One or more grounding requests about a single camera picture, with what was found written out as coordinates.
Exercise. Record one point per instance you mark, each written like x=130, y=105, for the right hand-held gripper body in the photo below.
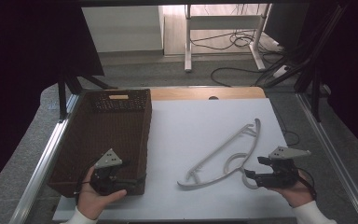
x=281, y=175

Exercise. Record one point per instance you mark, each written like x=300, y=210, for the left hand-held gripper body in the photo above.
x=105, y=180

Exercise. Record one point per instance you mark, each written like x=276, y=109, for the grey plastic clothes hanger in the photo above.
x=218, y=148

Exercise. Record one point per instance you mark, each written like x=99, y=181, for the person's right hand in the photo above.
x=296, y=194

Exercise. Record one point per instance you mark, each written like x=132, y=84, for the person's left hand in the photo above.
x=94, y=202

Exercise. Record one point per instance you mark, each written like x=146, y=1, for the brown woven basket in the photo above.
x=105, y=137

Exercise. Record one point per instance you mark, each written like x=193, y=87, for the white table mat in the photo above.
x=183, y=130

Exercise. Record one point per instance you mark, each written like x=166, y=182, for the black metal stand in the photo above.
x=62, y=96
x=316, y=93

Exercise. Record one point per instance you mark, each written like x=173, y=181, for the white power strip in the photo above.
x=280, y=71

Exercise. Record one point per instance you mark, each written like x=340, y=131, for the black curtain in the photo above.
x=21, y=62
x=351, y=62

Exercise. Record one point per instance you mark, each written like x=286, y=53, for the white cabinet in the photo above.
x=121, y=29

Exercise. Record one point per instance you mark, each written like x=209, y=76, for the aluminium rail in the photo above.
x=43, y=165
x=338, y=161

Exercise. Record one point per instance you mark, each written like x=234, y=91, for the white desk frame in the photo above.
x=188, y=40

